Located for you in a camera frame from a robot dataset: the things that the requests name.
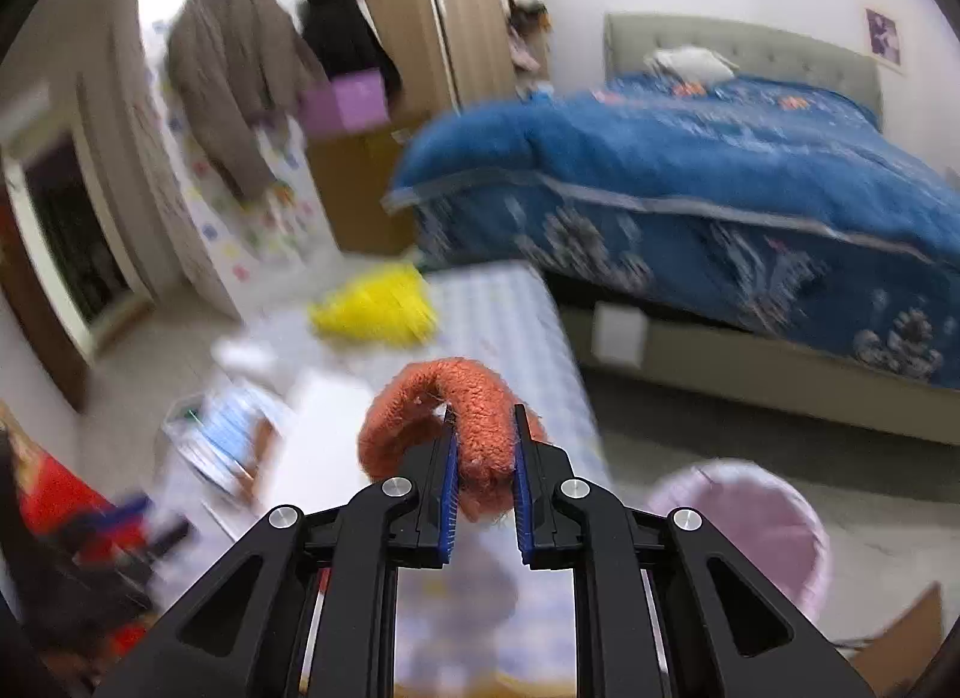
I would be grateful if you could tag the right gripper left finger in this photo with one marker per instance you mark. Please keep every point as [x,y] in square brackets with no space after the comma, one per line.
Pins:
[304,604]

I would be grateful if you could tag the polka dot white cabinet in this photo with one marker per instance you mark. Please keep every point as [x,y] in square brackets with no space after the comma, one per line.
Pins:
[241,258]

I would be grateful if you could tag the blue floral bed blanket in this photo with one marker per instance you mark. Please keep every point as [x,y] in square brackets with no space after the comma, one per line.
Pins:
[634,186]

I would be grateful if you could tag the purple storage box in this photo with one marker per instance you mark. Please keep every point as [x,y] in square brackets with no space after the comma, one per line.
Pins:
[351,103]

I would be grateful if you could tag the brown drawer cabinet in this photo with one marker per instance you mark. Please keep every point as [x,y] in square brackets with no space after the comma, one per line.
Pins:
[352,174]

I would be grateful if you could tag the cardboard sheet on floor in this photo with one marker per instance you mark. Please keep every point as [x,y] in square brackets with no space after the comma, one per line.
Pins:
[893,660]

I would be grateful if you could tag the grey upholstered bed frame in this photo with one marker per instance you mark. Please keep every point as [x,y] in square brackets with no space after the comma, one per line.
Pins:
[755,366]

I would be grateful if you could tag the white tissue pack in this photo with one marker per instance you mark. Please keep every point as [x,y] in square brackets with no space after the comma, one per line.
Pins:
[239,356]

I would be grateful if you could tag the small purple wall picture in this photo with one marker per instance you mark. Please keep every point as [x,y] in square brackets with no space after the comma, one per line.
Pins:
[884,39]

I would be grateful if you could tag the white pillow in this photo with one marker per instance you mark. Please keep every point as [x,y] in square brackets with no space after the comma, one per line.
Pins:
[691,64]

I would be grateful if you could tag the black coat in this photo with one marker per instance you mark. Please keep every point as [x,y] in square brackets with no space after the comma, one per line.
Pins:
[345,42]

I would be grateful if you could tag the orange fuzzy sock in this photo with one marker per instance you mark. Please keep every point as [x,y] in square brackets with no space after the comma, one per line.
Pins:
[455,392]

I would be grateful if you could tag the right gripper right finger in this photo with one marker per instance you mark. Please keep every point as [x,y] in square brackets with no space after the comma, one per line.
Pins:
[664,606]

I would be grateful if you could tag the brown quilted jacket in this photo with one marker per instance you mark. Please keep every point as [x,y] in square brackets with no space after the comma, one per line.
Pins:
[238,66]

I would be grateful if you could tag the pink lined trash bin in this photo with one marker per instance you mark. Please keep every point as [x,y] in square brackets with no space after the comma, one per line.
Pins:
[767,519]

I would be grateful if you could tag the wooden wardrobe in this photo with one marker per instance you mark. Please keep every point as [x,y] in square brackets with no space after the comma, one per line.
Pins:
[454,53]

